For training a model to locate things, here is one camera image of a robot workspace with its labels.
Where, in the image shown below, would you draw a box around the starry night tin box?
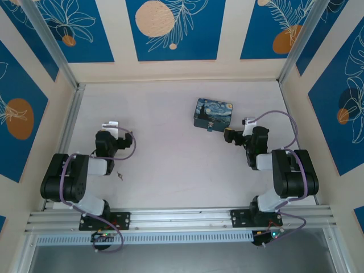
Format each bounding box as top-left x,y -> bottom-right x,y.
193,97 -> 235,133

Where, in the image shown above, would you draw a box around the blue panel monstera leaf outline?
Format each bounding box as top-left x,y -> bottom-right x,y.
307,26 -> 364,177

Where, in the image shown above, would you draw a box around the blue panel large peach circle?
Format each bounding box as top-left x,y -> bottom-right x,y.
125,0 -> 227,62

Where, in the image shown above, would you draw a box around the blue panel white flower outline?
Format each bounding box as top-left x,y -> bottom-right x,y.
27,0 -> 115,64

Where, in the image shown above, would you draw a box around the blue panel orange circle feather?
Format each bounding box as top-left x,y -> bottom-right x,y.
239,0 -> 317,61

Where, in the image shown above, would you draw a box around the blue panel orange circle flower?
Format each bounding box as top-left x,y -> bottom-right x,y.
0,39 -> 49,184

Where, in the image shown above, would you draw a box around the grey metal sheet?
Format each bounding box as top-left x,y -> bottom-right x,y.
27,227 -> 351,273

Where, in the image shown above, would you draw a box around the blue panel plain leaf lines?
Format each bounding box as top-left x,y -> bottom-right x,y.
0,0 -> 60,83

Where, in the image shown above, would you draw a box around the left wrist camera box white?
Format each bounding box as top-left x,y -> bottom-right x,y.
101,120 -> 119,138

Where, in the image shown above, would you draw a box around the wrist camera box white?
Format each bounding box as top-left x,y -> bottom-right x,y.
101,120 -> 119,138
241,116 -> 257,137

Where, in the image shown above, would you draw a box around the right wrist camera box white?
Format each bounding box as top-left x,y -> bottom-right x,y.
241,116 -> 257,137

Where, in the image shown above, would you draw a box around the aluminium side rail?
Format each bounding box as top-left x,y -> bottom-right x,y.
42,84 -> 86,212
277,81 -> 321,206

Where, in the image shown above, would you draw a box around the long aluminium base rail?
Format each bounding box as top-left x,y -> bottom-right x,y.
23,205 -> 338,233

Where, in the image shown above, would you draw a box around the grey slotted cable duct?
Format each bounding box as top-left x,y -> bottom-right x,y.
35,230 -> 254,246

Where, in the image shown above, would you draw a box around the aluminium frame post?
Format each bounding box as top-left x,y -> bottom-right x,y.
277,0 -> 327,85
20,0 -> 86,91

